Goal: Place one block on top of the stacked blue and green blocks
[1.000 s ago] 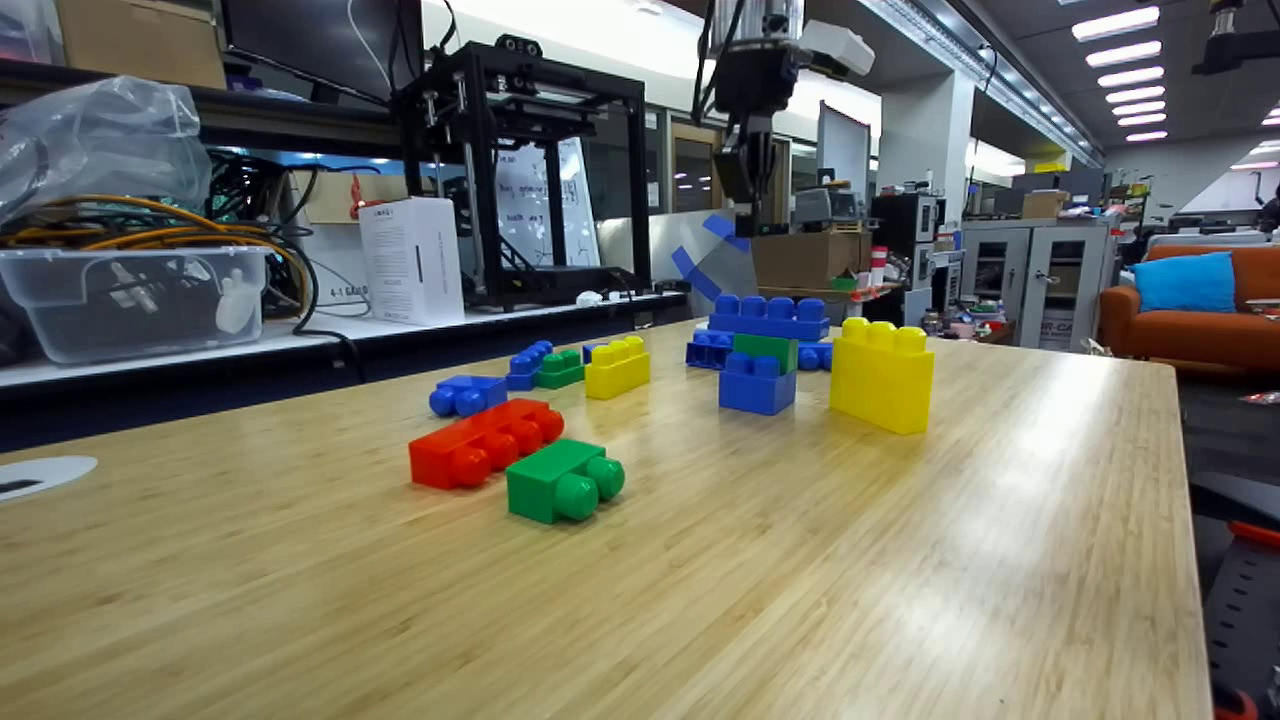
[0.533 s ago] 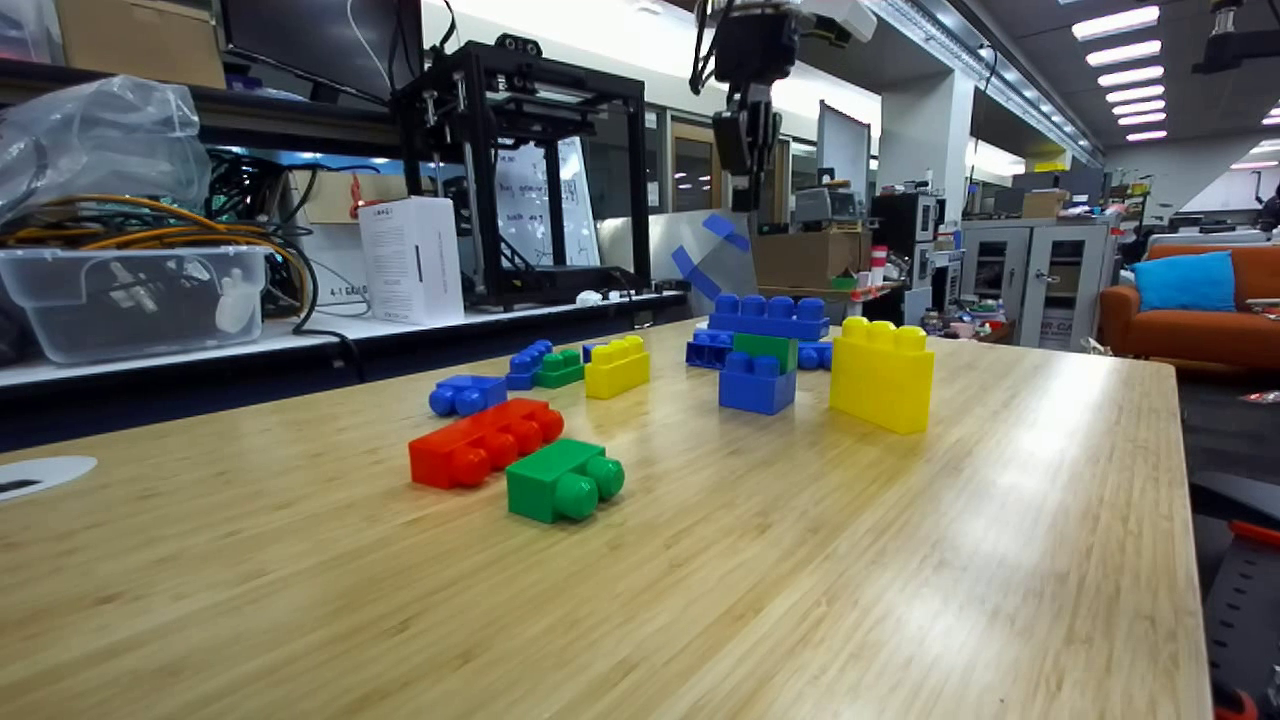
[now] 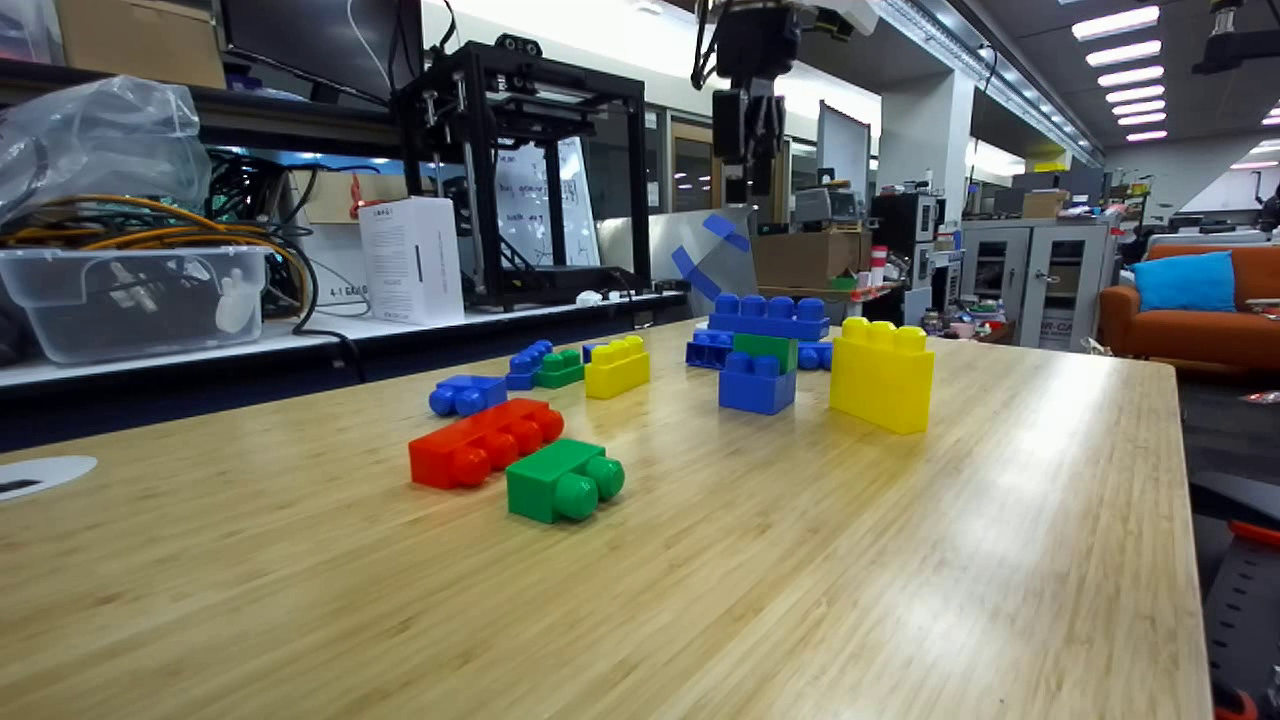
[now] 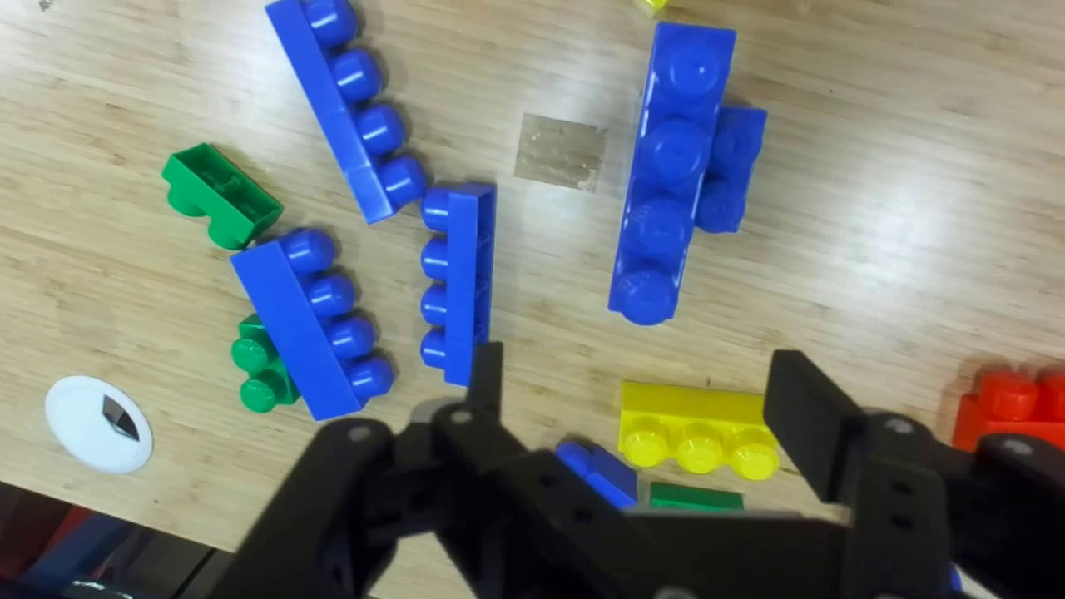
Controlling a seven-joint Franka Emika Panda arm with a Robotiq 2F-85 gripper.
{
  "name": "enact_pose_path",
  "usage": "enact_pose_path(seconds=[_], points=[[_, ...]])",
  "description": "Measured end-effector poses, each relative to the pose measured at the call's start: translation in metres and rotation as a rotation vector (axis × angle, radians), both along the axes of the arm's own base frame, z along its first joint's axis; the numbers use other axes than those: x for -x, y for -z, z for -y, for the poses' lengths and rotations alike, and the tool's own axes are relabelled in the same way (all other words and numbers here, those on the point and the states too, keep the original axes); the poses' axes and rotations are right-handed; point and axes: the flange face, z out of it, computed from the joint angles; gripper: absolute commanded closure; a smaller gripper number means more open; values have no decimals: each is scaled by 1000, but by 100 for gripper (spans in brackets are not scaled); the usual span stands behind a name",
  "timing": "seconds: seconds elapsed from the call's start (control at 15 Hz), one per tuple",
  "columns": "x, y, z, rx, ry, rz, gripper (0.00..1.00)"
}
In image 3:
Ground orange sofa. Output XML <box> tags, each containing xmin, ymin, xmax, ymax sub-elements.
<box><xmin>1097</xmin><ymin>237</ymin><xmax>1280</xmax><ymax>375</ymax></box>

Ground clear plastic bag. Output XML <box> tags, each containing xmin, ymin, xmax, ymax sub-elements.
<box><xmin>0</xmin><ymin>72</ymin><xmax>214</xmax><ymax>228</ymax></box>

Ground yellow coiled cables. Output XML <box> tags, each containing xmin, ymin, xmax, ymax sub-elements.
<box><xmin>0</xmin><ymin>193</ymin><xmax>322</xmax><ymax>338</ymax></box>

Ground black monitor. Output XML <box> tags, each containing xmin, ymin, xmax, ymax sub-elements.
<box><xmin>214</xmin><ymin>0</ymin><xmax>428</xmax><ymax>110</ymax></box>

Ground white workbench top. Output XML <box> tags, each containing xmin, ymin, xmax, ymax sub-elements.
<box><xmin>0</xmin><ymin>298</ymin><xmax>672</xmax><ymax>394</ymax></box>

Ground white cabinet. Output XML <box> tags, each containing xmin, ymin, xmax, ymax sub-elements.
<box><xmin>956</xmin><ymin>216</ymin><xmax>1119</xmax><ymax>351</ymax></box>

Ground small blue toy block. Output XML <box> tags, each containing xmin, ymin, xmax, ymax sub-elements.
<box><xmin>428</xmin><ymin>374</ymin><xmax>511</xmax><ymax>421</ymax></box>

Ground blue tape cross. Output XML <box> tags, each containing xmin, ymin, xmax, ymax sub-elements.
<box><xmin>669</xmin><ymin>212</ymin><xmax>751</xmax><ymax>304</ymax></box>

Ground small yellow toy block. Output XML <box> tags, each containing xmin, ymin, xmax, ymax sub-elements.
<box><xmin>578</xmin><ymin>333</ymin><xmax>655</xmax><ymax>406</ymax></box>

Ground white round table grommet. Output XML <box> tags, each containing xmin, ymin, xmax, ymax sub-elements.
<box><xmin>0</xmin><ymin>454</ymin><xmax>98</xmax><ymax>505</ymax></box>

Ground clear plastic bin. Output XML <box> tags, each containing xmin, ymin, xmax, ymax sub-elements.
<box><xmin>0</xmin><ymin>246</ymin><xmax>272</xmax><ymax>367</ymax></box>

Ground green toy block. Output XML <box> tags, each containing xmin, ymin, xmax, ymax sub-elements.
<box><xmin>726</xmin><ymin>333</ymin><xmax>805</xmax><ymax>380</ymax></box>
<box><xmin>505</xmin><ymin>435</ymin><xmax>627</xmax><ymax>529</ymax></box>
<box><xmin>534</xmin><ymin>344</ymin><xmax>592</xmax><ymax>394</ymax></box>

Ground white cardboard box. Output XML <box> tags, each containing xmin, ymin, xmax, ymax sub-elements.
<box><xmin>356</xmin><ymin>197</ymin><xmax>467</xmax><ymax>328</ymax></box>

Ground brown cardboard box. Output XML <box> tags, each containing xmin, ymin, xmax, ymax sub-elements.
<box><xmin>751</xmin><ymin>228</ymin><xmax>870</xmax><ymax>299</ymax></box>
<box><xmin>52</xmin><ymin>0</ymin><xmax>233</xmax><ymax>91</ymax></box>

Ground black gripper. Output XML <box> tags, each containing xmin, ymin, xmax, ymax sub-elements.
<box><xmin>709</xmin><ymin>3</ymin><xmax>800</xmax><ymax>203</ymax></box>

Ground red toy block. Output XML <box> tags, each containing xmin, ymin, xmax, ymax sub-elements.
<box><xmin>405</xmin><ymin>398</ymin><xmax>569</xmax><ymax>491</ymax></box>

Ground black 3D printer frame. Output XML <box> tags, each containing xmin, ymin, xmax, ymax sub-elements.
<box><xmin>396</xmin><ymin>33</ymin><xmax>655</xmax><ymax>313</ymax></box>

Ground large yellow toy block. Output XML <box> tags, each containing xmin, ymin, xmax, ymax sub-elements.
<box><xmin>827</xmin><ymin>313</ymin><xmax>940</xmax><ymax>439</ymax></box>

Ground blue cushion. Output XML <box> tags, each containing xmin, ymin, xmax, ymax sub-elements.
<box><xmin>1129</xmin><ymin>248</ymin><xmax>1244</xmax><ymax>315</ymax></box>

